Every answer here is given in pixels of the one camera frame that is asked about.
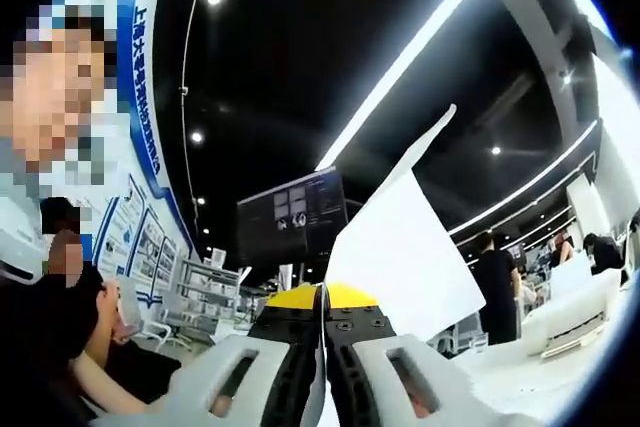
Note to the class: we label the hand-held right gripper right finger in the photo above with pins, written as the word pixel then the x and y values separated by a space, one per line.
pixel 440 387

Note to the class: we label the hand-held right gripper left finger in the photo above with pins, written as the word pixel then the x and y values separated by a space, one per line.
pixel 200 382

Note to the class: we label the stack of white printing papers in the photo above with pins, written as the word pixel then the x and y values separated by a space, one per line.
pixel 400 257

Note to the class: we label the metal shelf rack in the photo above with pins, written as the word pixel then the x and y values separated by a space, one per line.
pixel 210 272

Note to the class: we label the white printer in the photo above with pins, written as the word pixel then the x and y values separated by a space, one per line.
pixel 575 307

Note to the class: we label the hanging dark display screen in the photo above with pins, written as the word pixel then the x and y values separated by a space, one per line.
pixel 290 222

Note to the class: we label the person's black clothing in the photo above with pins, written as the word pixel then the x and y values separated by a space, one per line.
pixel 20 342

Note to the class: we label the white chest-worn device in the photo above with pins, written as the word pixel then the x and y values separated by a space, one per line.
pixel 20 252

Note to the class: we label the long ceiling light strip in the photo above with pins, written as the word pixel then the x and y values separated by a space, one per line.
pixel 411 57

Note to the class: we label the blue and white wall poster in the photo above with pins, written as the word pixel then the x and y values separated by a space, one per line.
pixel 150 257

